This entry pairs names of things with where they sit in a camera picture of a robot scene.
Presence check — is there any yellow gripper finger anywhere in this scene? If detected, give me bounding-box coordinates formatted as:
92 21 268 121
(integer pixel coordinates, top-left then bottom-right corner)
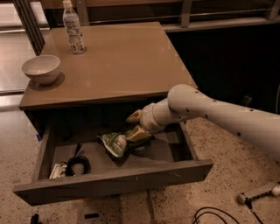
126 125 151 142
126 109 142 123

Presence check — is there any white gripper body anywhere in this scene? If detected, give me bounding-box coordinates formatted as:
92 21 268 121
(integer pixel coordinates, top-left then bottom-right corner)
140 102 167 133

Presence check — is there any green jalapeno chip bag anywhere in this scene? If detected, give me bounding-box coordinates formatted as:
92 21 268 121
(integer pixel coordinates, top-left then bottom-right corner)
96 129 154 158

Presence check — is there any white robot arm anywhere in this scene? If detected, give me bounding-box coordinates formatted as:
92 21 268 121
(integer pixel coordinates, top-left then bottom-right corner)
127 84 280 160

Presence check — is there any open grey top drawer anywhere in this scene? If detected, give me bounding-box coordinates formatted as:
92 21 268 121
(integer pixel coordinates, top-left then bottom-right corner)
13 112 214 206

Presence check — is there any white ceramic bowl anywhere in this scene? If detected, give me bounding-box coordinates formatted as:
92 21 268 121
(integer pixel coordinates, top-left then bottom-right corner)
22 55 60 85

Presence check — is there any clear plastic water bottle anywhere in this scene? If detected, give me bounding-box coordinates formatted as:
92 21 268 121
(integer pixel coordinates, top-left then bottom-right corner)
63 0 86 54

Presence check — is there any white power strip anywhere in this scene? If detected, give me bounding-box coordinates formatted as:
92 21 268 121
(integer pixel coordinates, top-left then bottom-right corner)
237 182 280 204

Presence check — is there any small black floor object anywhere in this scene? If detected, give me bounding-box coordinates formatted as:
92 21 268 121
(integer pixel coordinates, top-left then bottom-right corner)
30 213 39 224

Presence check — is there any coiled black cable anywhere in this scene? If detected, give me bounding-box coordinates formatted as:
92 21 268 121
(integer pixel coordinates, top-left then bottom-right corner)
65 142 92 178

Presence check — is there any black floor cable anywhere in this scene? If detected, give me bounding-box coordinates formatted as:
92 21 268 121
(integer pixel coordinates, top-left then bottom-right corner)
191 200 265 224

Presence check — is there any metal railing frame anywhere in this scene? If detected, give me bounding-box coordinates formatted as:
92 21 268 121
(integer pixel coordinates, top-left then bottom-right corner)
11 0 280 56

